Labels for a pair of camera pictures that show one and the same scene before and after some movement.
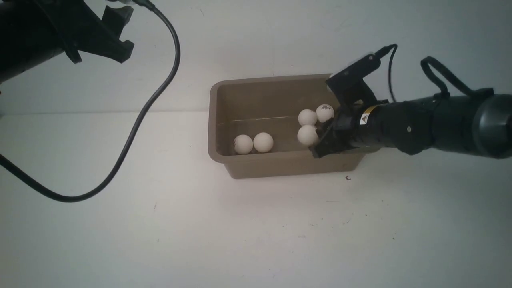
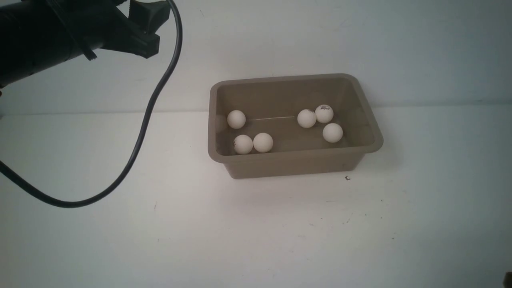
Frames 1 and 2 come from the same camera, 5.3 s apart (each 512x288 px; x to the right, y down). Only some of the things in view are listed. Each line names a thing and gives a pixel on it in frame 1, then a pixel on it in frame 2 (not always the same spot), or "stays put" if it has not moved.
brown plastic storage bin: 271,105 stays put
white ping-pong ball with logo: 307,135 -> 236,119
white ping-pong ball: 243,144 stays put
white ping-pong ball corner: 325,112 stays put
